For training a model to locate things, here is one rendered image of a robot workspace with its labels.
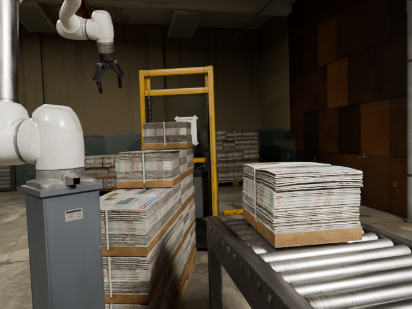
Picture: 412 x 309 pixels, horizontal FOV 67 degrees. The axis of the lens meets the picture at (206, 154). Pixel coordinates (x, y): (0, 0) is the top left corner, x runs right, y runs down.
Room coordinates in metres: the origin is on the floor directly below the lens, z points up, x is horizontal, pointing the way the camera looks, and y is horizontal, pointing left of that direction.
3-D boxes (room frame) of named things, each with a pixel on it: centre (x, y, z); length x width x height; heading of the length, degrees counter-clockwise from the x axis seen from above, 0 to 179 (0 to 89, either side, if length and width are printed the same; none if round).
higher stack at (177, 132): (2.73, 0.32, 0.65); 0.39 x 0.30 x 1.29; 83
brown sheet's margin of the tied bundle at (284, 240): (1.01, -0.33, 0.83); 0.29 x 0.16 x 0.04; 98
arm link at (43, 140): (1.08, 0.52, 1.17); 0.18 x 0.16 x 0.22; 88
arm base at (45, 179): (1.07, 0.49, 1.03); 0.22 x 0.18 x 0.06; 45
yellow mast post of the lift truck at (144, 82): (3.20, 0.60, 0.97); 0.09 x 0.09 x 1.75; 83
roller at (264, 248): (1.00, -0.35, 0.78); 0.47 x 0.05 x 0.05; 102
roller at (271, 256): (0.94, -0.36, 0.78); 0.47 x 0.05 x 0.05; 102
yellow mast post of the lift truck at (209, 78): (3.12, -0.06, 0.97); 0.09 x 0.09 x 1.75; 83
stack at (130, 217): (2.01, 0.41, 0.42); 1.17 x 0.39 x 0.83; 173
